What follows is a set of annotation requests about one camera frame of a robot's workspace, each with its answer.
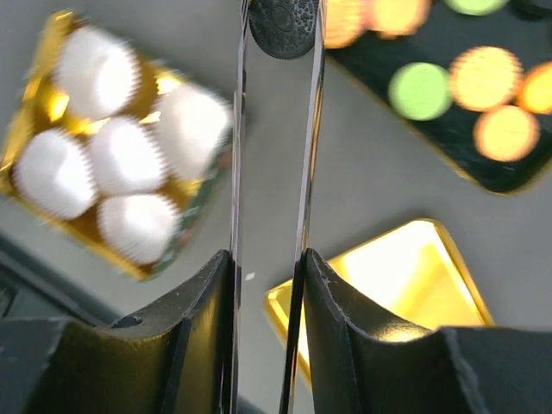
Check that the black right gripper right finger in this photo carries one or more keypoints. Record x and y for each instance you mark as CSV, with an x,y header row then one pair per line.
x,y
365,359

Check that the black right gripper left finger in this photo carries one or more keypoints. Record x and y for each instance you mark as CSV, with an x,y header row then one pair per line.
x,y
164,358

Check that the black sandwich cookie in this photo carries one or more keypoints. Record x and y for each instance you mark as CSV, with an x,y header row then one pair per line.
x,y
283,29

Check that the gold square tin lid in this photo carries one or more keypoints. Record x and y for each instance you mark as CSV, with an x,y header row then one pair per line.
x,y
416,272

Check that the white paper cup bottom right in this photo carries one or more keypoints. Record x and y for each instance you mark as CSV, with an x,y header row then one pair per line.
x,y
138,227

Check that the white paper cup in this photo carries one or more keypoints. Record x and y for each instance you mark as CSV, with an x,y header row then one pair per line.
x,y
98,72
54,173
193,122
138,227
126,159

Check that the white paper cup centre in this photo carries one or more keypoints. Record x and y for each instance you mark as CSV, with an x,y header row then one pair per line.
x,y
126,159

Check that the gold square cookie tin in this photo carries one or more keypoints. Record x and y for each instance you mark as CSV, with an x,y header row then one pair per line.
x,y
45,106

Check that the white paper cup bottom left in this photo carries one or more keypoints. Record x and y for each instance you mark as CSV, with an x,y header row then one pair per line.
x,y
54,173

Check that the white paper cup top right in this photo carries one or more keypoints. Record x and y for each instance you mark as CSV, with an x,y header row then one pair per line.
x,y
193,122

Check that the white paper cup top left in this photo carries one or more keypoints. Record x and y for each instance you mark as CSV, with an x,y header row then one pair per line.
x,y
98,72

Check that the black rectangular tray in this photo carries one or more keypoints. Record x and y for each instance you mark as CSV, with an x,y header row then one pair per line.
x,y
446,34

